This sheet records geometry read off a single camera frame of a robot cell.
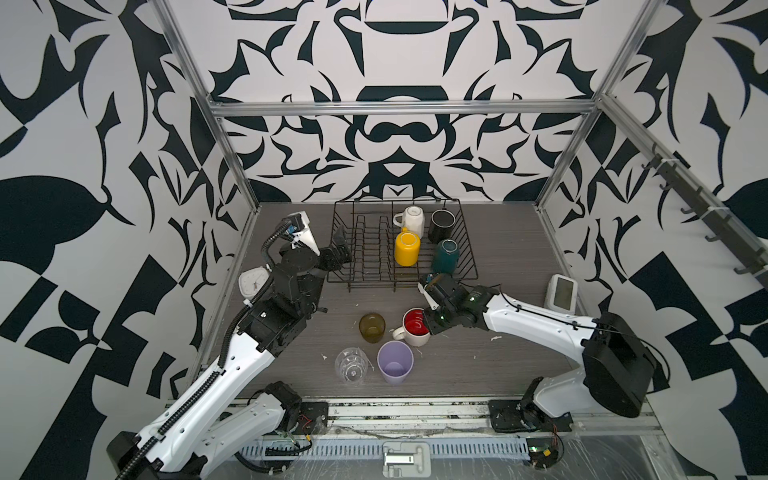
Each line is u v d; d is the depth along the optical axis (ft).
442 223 3.26
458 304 2.09
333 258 1.96
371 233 3.52
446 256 3.01
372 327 2.86
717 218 1.94
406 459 2.21
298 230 1.80
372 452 2.31
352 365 2.71
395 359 2.69
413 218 3.26
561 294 2.93
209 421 1.38
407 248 3.14
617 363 1.41
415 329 2.78
